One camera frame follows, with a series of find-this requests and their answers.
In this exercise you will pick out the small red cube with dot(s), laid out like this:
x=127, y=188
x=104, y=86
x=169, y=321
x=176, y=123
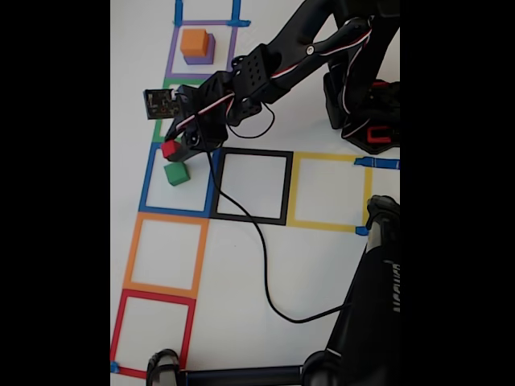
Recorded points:
x=169, y=149

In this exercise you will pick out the green block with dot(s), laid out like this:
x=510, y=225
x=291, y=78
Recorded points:
x=176, y=173

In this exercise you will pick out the orange block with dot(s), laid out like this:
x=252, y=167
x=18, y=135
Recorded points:
x=193, y=42

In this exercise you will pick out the purple block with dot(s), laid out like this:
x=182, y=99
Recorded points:
x=201, y=59

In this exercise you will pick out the blue tape strip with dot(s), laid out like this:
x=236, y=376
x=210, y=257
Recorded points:
x=236, y=10
x=241, y=23
x=178, y=10
x=382, y=163

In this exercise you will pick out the small blue tape piece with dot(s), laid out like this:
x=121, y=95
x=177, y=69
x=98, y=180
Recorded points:
x=114, y=366
x=361, y=231

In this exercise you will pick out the green square frame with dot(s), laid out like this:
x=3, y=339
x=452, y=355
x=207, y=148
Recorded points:
x=159, y=132

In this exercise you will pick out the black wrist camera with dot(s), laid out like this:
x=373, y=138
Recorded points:
x=161, y=104

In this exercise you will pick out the purple square frame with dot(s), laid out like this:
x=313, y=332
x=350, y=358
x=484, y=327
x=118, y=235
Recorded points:
x=181, y=76

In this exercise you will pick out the blue square frame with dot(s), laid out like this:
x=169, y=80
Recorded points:
x=146, y=181

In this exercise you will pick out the black square frame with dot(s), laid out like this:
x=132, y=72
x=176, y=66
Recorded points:
x=253, y=152

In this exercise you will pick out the orange square frame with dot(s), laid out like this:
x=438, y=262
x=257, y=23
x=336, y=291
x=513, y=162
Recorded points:
x=169, y=218

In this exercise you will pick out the yellow square frame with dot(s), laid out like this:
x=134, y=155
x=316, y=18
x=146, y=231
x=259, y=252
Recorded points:
x=326, y=157

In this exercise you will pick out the red square frame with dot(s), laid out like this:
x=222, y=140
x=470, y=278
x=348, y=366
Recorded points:
x=157, y=298

